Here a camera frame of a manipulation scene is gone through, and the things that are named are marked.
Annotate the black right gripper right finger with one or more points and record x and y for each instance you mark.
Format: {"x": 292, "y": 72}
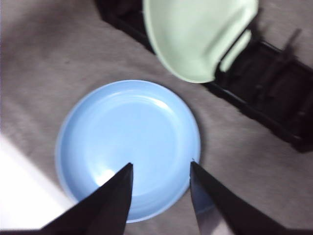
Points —
{"x": 220, "y": 205}

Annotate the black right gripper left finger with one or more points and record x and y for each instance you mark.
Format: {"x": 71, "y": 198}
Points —
{"x": 107, "y": 205}

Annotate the blue round plate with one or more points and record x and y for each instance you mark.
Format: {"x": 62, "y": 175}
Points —
{"x": 129, "y": 127}

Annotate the green round plate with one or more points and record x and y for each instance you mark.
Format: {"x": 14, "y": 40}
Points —
{"x": 195, "y": 39}

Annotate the black plastic dish rack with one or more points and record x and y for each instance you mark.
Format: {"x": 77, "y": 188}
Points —
{"x": 269, "y": 85}

